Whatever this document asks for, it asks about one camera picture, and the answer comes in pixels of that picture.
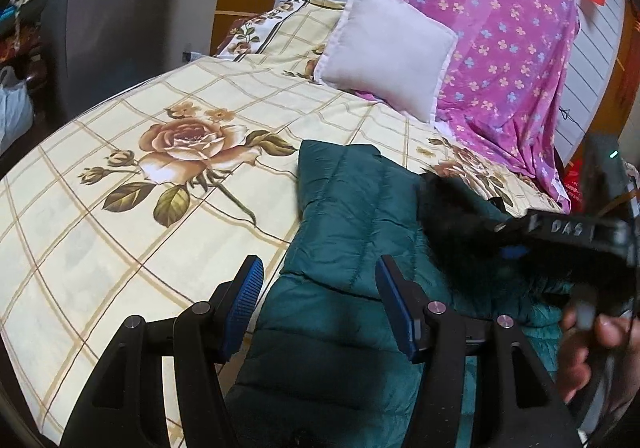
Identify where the grey wardrobe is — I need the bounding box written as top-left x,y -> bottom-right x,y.
41,0 -> 217,121

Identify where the white plastic bag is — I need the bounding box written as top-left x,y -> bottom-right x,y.
0,67 -> 34,154

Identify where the floral cream bed sheet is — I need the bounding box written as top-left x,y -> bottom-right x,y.
1,0 -> 554,442

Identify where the person's right hand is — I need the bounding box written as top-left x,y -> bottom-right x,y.
555,307 -> 640,406

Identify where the dark green puffer jacket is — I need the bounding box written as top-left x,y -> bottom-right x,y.
226,140 -> 570,447

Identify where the red shopping bag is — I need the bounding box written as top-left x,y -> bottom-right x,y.
562,159 -> 584,213

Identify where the purple floral blanket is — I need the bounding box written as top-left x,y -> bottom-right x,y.
405,0 -> 579,212

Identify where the white square pillow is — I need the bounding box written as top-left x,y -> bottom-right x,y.
314,0 -> 458,123

